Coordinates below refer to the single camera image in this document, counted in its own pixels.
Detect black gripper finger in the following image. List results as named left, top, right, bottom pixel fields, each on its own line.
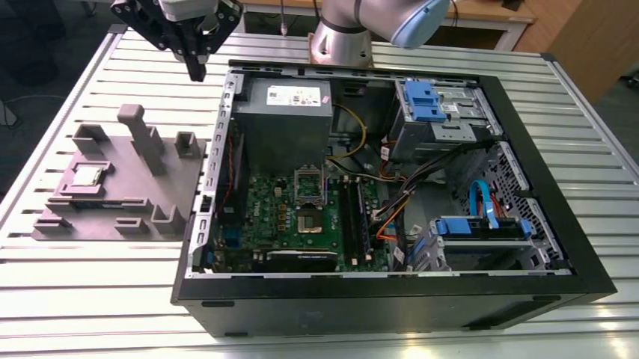
left=195, top=0, right=245, bottom=82
left=110, top=0, right=197, bottom=82

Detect blue disk carrier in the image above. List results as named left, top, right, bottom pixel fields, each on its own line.
left=405, top=80, right=441, bottom=108
left=412, top=104, right=450, bottom=123

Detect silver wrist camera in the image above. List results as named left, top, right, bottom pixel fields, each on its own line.
left=158, top=0, right=207, bottom=22

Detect green motherboard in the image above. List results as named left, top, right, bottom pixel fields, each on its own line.
left=207, top=164, right=401, bottom=273

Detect grey parts rack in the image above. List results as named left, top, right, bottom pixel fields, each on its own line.
left=30, top=103, right=211, bottom=242

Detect RAM stick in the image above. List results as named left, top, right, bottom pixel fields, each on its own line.
left=70, top=200, right=126, bottom=209

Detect silver CPU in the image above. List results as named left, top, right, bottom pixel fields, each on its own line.
left=70, top=166, right=107, bottom=188

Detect yellow wire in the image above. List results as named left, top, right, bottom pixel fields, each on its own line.
left=329, top=103, right=369, bottom=160

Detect metal socket cover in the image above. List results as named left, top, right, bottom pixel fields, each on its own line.
left=293, top=164, right=329, bottom=206

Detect wooden desk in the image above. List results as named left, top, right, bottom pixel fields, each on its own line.
left=219, top=0, right=538, bottom=52

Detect black RAM slot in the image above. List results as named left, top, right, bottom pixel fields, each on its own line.
left=339, top=176, right=358, bottom=265
left=352, top=176, right=372, bottom=263
left=345, top=176, right=365, bottom=265
left=356, top=176, right=376, bottom=261

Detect black graphics card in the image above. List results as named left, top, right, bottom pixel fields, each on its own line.
left=214, top=246, right=341, bottom=273

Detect grey power supply unit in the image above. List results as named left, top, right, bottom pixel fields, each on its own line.
left=233, top=77, right=335, bottom=177

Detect black PC case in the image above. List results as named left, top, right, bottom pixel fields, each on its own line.
left=171, top=58, right=618, bottom=337

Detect orange wires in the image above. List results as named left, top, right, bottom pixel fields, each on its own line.
left=374, top=207, right=401, bottom=241

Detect brown wooden cabinet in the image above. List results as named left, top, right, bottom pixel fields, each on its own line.
left=517, top=0, right=639, bottom=104

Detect blue flat wire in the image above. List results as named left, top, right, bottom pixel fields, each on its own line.
left=469, top=179, right=501, bottom=230

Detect silver metal disk bay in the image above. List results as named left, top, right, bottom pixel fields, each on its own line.
left=389, top=78, right=504, bottom=160
left=414, top=216, right=574, bottom=274

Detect CPU socket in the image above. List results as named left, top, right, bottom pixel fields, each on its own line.
left=295, top=207, right=329, bottom=235

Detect hard disk in blue carrier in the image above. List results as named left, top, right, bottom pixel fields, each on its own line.
left=432, top=215, right=534, bottom=241

